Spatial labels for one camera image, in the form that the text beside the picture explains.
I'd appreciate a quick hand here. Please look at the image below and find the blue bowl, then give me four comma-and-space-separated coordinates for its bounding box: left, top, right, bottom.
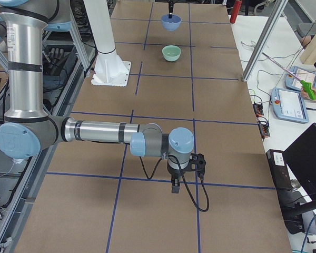
161, 14, 182, 32

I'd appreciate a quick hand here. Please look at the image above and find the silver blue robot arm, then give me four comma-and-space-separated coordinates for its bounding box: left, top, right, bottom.
0, 1, 194, 193

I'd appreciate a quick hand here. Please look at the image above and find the green bowl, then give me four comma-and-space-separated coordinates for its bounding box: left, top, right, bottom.
162, 45, 181, 62

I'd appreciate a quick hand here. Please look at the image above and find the red bottle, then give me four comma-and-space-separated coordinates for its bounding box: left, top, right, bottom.
230, 0, 242, 24

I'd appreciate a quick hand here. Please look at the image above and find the black box device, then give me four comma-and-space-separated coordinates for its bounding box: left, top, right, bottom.
266, 149, 293, 191

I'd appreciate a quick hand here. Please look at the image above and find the lower orange black connector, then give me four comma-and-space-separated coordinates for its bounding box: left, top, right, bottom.
256, 116, 270, 140

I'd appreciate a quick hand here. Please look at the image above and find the orange black connector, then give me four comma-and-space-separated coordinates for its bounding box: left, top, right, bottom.
251, 95, 264, 116
256, 116, 270, 140

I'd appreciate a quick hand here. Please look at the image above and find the upper orange black connector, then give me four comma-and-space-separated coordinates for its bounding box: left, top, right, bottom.
251, 95, 264, 116

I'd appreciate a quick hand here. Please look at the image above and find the black laptop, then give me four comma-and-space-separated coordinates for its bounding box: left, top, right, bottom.
283, 123, 316, 194

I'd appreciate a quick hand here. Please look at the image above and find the near teach pendant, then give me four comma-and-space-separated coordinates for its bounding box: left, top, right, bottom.
271, 87, 309, 123

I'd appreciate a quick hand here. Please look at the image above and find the teach pendant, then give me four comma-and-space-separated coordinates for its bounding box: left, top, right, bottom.
271, 87, 309, 123
285, 66, 316, 91

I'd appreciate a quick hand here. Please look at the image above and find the far teach pendant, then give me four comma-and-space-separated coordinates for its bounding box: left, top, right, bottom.
285, 66, 316, 91

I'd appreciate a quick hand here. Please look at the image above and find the wooden beam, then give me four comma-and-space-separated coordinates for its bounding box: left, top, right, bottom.
300, 34, 316, 65

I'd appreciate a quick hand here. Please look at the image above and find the black looping gripper cable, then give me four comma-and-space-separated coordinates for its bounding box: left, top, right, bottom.
139, 155, 210, 212

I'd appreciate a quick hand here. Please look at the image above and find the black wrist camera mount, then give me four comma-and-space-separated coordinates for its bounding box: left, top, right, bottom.
185, 153, 206, 177

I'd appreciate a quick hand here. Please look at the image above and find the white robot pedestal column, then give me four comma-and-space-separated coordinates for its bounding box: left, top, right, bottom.
84, 0, 131, 87

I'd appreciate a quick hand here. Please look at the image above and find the aluminium frame post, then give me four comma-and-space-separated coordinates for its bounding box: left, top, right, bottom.
242, 0, 288, 82

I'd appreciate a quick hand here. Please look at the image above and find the green handled grabber tool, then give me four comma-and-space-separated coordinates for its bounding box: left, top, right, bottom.
262, 52, 316, 100

